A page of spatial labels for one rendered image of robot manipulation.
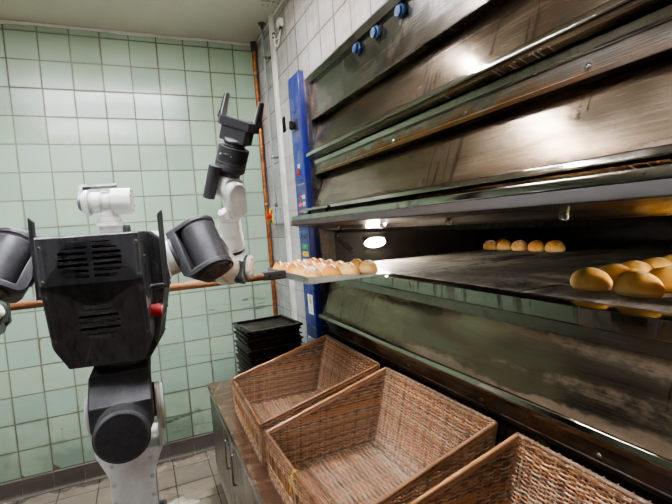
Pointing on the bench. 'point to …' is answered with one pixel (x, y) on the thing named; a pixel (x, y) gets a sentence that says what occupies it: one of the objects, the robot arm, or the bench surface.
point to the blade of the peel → (330, 277)
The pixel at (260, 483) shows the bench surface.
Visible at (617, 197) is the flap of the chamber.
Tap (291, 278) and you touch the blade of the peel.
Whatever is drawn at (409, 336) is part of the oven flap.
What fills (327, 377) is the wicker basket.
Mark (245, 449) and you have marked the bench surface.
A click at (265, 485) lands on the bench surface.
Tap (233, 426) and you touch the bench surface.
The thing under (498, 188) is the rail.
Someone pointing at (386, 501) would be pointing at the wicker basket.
